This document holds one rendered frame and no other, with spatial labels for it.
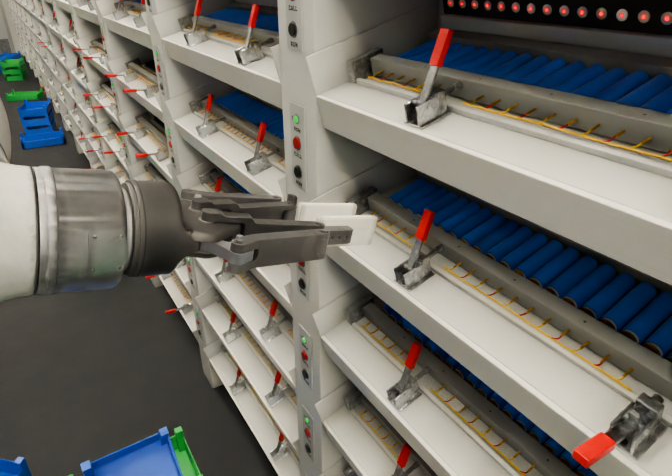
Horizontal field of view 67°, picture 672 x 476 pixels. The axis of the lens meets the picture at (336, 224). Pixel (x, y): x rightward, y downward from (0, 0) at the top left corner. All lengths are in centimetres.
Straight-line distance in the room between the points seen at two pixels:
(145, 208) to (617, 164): 35
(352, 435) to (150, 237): 63
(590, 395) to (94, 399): 160
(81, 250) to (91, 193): 4
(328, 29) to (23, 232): 43
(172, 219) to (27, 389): 166
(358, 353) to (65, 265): 51
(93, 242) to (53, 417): 152
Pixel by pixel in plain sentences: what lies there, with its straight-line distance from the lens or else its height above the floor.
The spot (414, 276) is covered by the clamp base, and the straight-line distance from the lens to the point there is 59.
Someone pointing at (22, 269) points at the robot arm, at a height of 107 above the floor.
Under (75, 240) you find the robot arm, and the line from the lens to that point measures 37.
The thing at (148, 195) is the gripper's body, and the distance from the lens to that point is 40.
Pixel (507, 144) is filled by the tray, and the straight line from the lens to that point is 47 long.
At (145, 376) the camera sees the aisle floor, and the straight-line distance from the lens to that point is 190.
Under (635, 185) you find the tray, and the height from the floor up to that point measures 110.
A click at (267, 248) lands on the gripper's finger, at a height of 104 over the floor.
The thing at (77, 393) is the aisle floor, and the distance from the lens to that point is 192.
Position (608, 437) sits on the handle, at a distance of 44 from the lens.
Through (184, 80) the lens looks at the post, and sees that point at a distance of 133.
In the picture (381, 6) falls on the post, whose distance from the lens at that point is 70.
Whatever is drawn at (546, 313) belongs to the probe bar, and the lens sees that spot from 54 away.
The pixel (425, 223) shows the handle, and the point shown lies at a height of 98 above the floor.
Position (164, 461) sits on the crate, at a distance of 148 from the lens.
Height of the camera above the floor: 123
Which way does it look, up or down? 27 degrees down
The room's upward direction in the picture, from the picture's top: straight up
